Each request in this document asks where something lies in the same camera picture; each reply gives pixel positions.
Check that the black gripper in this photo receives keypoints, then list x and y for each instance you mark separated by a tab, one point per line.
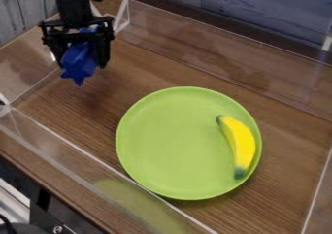
96	29

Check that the blue star-shaped block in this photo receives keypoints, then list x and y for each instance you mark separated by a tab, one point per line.
78	62

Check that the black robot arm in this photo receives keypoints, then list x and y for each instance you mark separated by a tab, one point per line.
74	12

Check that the green round plate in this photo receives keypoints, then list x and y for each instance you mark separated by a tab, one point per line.
170	147

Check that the yellow toy banana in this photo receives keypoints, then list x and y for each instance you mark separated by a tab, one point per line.
241	142

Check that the clear acrylic corner bracket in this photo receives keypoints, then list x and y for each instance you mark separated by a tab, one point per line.
120	19

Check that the clear acrylic enclosure wall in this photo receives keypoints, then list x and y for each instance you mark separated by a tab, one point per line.
58	127

